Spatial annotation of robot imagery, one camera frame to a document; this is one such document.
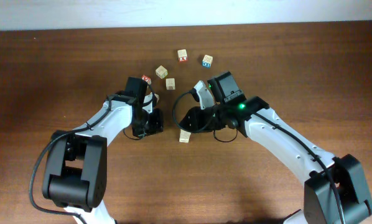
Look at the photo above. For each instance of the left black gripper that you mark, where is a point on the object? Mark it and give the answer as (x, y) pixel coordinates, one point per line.
(156, 127)

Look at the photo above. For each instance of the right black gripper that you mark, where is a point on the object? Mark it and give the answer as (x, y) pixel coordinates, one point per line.
(195, 113)

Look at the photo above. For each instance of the wooden block blue B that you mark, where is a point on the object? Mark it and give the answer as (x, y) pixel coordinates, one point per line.
(184, 136)

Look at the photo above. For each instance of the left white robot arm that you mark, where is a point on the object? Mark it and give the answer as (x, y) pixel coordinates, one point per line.
(75, 174)

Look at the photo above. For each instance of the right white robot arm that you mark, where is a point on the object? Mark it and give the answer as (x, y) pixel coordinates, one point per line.
(335, 188)

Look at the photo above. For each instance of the wooden block red lower left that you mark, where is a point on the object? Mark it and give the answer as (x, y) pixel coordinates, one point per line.
(157, 98)

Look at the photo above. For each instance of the wooden block centre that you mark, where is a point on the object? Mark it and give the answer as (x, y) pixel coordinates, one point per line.
(170, 83)

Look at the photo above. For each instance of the wooden block red Y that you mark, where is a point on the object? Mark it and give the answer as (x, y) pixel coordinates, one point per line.
(146, 79)

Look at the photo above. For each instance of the plain wooden block yellow edge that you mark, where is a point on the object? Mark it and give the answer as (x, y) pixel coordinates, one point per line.
(161, 72)

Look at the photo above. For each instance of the wooden block blue side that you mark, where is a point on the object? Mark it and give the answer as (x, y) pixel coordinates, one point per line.
(207, 61)

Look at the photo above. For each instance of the wooden block red X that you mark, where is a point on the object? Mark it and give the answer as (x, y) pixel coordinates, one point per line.
(182, 55)

